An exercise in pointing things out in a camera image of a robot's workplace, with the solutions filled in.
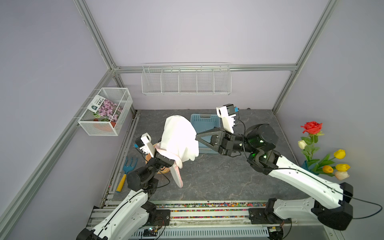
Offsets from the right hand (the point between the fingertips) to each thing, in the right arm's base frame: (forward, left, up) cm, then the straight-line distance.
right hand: (198, 141), depth 42 cm
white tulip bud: (+13, -48, -23) cm, 55 cm away
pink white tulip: (-2, -56, -22) cm, 60 cm away
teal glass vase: (+6, -52, -33) cm, 62 cm away
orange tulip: (0, -51, -20) cm, 55 cm away
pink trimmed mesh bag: (-2, +8, -21) cm, 23 cm away
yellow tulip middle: (+1, -58, -21) cm, 61 cm away
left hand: (+7, +7, -10) cm, 14 cm away
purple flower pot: (+30, +46, -16) cm, 57 cm away
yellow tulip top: (+7, -61, -21) cm, 65 cm away
